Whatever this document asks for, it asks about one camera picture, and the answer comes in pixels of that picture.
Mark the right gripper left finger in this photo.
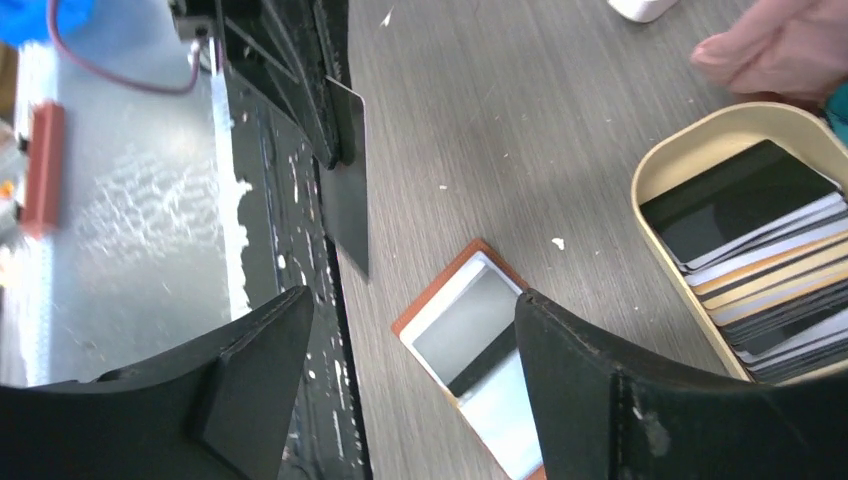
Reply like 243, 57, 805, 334
1, 286, 314, 479

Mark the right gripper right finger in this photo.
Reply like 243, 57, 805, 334
514, 290, 847, 479

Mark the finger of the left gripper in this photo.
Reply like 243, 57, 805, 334
215, 0, 323, 162
312, 1, 355, 166

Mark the brown leather card holder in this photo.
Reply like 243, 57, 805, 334
392, 238, 546, 479

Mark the beige oval card tray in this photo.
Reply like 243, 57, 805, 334
630, 102, 847, 384

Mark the striped credit cards stack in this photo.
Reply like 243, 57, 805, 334
639, 139, 847, 383

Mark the colourful comic print garment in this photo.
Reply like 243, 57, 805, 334
823, 83, 848, 145

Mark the pink skirt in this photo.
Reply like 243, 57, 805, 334
691, 0, 847, 104

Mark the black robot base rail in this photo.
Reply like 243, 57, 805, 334
214, 66, 371, 479

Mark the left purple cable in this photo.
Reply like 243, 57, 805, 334
46, 0, 201, 96

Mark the white clothes rack left post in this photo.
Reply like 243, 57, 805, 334
607, 0, 678, 24

